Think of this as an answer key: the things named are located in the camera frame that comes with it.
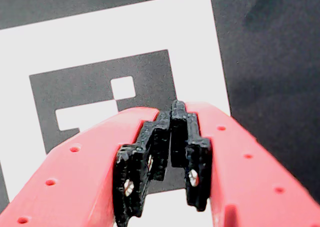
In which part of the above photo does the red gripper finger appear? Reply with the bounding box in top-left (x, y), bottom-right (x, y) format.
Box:
top-left (170, 99), bottom-right (320, 227)
top-left (0, 106), bottom-right (173, 227)

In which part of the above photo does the black white marker checkerboard mat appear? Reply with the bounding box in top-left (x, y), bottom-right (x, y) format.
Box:
top-left (0, 0), bottom-right (320, 227)

